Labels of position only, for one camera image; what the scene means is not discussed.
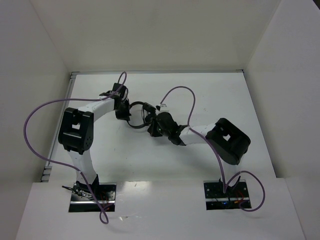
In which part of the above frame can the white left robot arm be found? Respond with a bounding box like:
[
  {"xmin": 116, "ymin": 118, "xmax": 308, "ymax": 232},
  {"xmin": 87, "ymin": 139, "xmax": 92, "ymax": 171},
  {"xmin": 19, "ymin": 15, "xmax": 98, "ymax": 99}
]
[{"xmin": 58, "ymin": 83, "xmax": 131, "ymax": 199}]

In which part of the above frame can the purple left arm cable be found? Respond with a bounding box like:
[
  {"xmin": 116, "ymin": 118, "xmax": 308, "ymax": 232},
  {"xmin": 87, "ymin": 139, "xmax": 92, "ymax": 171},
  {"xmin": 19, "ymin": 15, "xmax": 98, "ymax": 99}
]
[{"xmin": 23, "ymin": 71, "xmax": 128, "ymax": 224}]

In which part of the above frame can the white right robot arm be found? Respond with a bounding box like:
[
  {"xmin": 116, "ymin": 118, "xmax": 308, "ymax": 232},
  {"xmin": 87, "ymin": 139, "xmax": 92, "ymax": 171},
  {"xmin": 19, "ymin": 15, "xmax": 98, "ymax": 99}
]
[{"xmin": 145, "ymin": 112, "xmax": 251, "ymax": 197}]

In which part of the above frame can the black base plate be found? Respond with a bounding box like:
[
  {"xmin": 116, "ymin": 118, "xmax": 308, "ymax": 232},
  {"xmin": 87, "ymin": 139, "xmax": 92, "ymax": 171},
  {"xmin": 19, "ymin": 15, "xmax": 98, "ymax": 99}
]
[
  {"xmin": 62, "ymin": 183, "xmax": 117, "ymax": 213},
  {"xmin": 203, "ymin": 180, "xmax": 252, "ymax": 211}
]

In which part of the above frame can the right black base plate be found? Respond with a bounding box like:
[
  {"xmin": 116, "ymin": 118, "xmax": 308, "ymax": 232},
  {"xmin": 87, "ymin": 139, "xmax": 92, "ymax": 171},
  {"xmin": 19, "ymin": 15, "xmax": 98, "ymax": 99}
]
[{"xmin": 203, "ymin": 180, "xmax": 252, "ymax": 211}]

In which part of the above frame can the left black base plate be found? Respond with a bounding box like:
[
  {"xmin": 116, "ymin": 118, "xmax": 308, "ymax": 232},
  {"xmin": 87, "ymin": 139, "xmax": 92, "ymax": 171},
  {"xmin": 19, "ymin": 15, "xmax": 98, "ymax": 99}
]
[{"xmin": 62, "ymin": 183, "xmax": 117, "ymax": 213}]

